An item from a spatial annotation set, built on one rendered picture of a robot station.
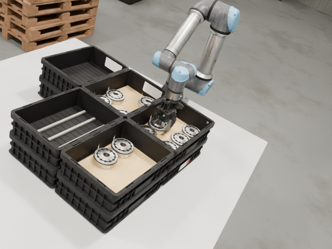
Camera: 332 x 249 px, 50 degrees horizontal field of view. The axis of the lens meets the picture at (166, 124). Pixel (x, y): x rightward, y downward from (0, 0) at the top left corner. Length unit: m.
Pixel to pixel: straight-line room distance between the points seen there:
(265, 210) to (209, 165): 1.15
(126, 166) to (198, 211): 0.40
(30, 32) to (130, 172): 2.64
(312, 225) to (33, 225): 2.31
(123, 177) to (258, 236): 1.51
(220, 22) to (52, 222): 1.23
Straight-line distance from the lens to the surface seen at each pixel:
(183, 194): 1.75
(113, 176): 1.53
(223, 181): 1.93
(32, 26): 4.00
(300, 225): 3.14
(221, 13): 1.91
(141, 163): 1.62
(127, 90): 2.10
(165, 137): 1.82
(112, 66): 2.19
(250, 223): 2.87
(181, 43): 1.82
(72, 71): 2.15
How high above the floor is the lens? 1.89
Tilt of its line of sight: 34 degrees down
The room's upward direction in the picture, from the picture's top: 20 degrees clockwise
